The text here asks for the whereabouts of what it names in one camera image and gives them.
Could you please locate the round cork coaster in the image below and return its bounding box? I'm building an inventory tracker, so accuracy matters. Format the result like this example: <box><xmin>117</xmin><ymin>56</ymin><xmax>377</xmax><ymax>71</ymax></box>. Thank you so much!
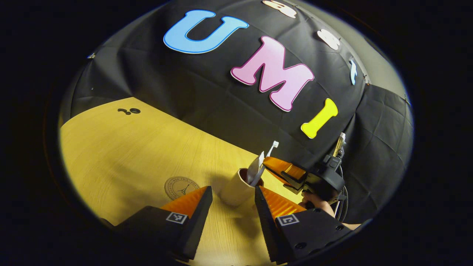
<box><xmin>164</xmin><ymin>176</ymin><xmax>201</xmax><ymax>201</ymax></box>

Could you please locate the beige cup with handle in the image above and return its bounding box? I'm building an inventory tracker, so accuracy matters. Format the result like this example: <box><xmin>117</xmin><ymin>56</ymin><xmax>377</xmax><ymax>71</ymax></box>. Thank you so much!
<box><xmin>220</xmin><ymin>168</ymin><xmax>265</xmax><ymax>208</ymax></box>

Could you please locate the grey-blue toothbrush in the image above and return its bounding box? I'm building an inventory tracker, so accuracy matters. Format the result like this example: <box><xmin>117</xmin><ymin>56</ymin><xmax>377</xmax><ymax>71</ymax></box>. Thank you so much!
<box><xmin>251</xmin><ymin>140</ymin><xmax>280</xmax><ymax>187</ymax></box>

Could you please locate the white toothpaste tube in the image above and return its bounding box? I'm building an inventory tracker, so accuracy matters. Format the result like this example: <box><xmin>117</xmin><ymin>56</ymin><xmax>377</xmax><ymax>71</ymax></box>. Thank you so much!
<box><xmin>246</xmin><ymin>151</ymin><xmax>265</xmax><ymax>186</ymax></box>

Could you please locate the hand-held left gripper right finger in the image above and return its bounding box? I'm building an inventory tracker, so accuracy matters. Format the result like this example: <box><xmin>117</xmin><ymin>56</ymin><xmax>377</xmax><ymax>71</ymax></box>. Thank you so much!
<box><xmin>254</xmin><ymin>186</ymin><xmax>352</xmax><ymax>264</ymax></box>

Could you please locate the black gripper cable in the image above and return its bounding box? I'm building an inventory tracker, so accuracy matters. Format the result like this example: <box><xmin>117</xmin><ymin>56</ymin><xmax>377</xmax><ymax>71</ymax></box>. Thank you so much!
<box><xmin>333</xmin><ymin>164</ymin><xmax>350</xmax><ymax>222</ymax></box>

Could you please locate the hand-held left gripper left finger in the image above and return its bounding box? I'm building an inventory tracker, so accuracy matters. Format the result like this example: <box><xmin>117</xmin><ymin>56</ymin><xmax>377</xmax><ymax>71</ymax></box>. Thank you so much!
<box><xmin>113</xmin><ymin>186</ymin><xmax>214</xmax><ymax>261</ymax></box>

